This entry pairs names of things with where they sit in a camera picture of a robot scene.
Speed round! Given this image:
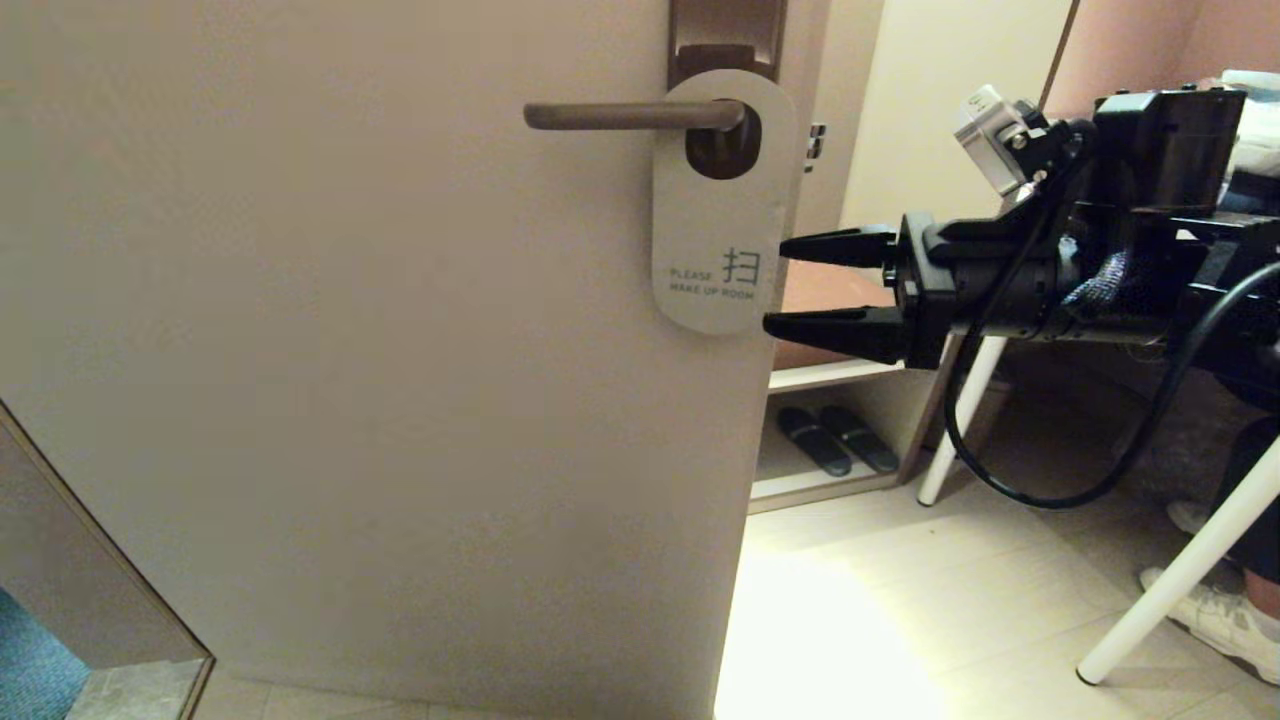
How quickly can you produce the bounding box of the white door hanger sign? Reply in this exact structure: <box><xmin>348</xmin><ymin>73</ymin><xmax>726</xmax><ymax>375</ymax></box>
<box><xmin>652</xmin><ymin>70</ymin><xmax>799</xmax><ymax>336</ymax></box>

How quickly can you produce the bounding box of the bronze door lock plate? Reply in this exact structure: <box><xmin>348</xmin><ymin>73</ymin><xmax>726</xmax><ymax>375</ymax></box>
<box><xmin>668</xmin><ymin>0</ymin><xmax>787</xmax><ymax>181</ymax></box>

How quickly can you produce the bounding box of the beige wooden door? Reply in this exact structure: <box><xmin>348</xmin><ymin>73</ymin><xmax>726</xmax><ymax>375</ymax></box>
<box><xmin>0</xmin><ymin>0</ymin><xmax>833</xmax><ymax>720</ymax></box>

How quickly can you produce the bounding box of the black slipper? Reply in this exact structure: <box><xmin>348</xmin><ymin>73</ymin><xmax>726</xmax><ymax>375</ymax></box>
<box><xmin>777</xmin><ymin>405</ymin><xmax>853</xmax><ymax>479</ymax></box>
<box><xmin>820</xmin><ymin>403</ymin><xmax>901</xmax><ymax>476</ymax></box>

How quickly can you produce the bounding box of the grey waste bin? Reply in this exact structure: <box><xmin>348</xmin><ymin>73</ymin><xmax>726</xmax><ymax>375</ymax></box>
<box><xmin>940</xmin><ymin>372</ymin><xmax>1011</xmax><ymax>463</ymax></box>

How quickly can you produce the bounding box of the white shelf cabinet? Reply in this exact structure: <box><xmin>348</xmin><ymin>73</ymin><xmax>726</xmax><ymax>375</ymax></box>
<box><xmin>745</xmin><ymin>0</ymin><xmax>1079</xmax><ymax>516</ymax></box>

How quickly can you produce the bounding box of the blue suitcase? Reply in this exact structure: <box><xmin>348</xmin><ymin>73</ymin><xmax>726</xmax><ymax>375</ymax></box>
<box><xmin>1220</xmin><ymin>170</ymin><xmax>1280</xmax><ymax>216</ymax></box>

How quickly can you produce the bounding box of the white table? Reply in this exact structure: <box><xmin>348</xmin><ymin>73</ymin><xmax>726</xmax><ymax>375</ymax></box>
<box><xmin>915</xmin><ymin>335</ymin><xmax>1280</xmax><ymax>688</ymax></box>

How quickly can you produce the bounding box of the white plastic bag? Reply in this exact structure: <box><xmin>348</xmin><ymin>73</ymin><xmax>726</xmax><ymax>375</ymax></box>
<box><xmin>1225</xmin><ymin>70</ymin><xmax>1280</xmax><ymax>181</ymax></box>

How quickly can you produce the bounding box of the leg in dark trousers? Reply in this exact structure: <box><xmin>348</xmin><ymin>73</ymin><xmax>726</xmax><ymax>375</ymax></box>
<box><xmin>1215</xmin><ymin>415</ymin><xmax>1280</xmax><ymax>616</ymax></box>

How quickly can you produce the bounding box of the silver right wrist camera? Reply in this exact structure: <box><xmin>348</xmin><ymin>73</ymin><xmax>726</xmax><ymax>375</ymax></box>
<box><xmin>953</xmin><ymin>85</ymin><xmax>1038</xmax><ymax>198</ymax></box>

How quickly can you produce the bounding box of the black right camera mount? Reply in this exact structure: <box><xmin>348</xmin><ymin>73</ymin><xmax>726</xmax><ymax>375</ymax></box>
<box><xmin>925</xmin><ymin>115</ymin><xmax>1101</xmax><ymax>263</ymax></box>

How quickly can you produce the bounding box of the black right camera cable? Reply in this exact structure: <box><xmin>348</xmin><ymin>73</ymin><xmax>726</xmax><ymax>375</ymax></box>
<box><xmin>943</xmin><ymin>120</ymin><xmax>1280</xmax><ymax>511</ymax></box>

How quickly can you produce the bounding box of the bronze door handle lever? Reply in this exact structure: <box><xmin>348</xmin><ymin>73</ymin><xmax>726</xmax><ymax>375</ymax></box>
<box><xmin>523</xmin><ymin>100</ymin><xmax>746</xmax><ymax>133</ymax></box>

